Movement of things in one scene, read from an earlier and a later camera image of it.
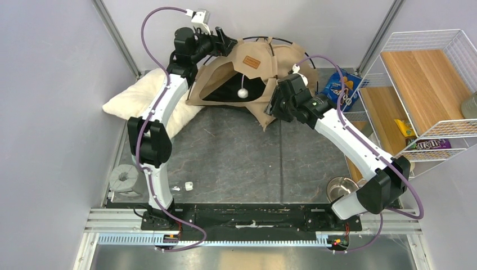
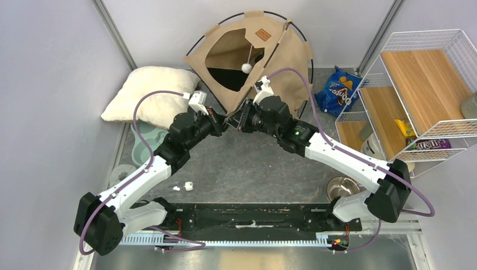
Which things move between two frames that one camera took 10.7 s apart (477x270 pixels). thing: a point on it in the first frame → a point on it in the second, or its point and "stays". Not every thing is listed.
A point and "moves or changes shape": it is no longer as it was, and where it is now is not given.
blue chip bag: [333, 88] stays
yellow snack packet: [406, 131] stays
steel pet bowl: [340, 186] stays
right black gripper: [276, 98] → [242, 118]
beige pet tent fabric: [248, 76] moves or changes shape
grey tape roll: [122, 180] stays
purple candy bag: [428, 144] stays
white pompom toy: [243, 93] → [247, 68]
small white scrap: [189, 185] stays
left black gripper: [224, 43] → [217, 124]
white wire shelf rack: [417, 101] stays
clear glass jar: [469, 107] stays
